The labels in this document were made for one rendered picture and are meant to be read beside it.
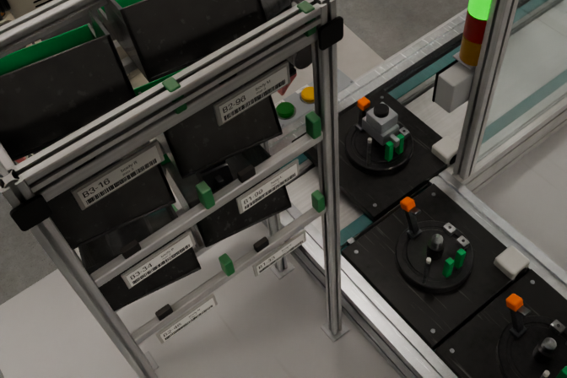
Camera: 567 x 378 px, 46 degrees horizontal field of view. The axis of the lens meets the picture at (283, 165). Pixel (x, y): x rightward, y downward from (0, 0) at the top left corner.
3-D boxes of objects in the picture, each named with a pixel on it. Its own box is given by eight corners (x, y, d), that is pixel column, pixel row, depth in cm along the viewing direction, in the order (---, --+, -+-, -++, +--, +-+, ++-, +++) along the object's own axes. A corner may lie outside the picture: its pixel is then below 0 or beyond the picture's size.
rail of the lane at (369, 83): (232, 191, 149) (225, 162, 140) (508, 10, 176) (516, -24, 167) (246, 207, 146) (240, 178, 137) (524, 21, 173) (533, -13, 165)
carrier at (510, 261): (341, 256, 127) (340, 221, 117) (432, 188, 134) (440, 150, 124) (432, 352, 115) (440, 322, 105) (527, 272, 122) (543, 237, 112)
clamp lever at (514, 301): (510, 329, 111) (504, 299, 107) (517, 322, 112) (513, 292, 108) (527, 341, 108) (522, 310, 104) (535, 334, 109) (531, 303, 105)
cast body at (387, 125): (361, 127, 135) (361, 105, 130) (377, 116, 137) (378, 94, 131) (389, 153, 131) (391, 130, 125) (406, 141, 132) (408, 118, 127)
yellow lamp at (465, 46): (452, 55, 113) (456, 33, 109) (473, 41, 115) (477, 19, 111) (474, 71, 110) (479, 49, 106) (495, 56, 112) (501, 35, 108)
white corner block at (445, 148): (429, 157, 139) (431, 145, 136) (445, 145, 140) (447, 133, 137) (445, 170, 137) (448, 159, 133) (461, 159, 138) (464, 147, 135)
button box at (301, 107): (266, 127, 154) (263, 110, 149) (336, 83, 160) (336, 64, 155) (284, 145, 150) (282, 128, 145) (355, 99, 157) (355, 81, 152)
